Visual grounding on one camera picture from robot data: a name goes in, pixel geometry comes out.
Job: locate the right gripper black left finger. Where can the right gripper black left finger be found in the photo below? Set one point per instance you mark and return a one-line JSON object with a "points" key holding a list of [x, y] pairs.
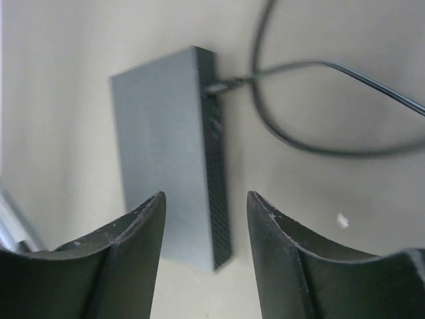
{"points": [[108, 273]]}

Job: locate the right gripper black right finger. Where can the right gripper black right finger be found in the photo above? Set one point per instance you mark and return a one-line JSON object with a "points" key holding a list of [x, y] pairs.
{"points": [[301, 274]]}

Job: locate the black network switch box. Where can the black network switch box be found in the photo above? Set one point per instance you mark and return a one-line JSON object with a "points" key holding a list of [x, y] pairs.
{"points": [[170, 139]]}

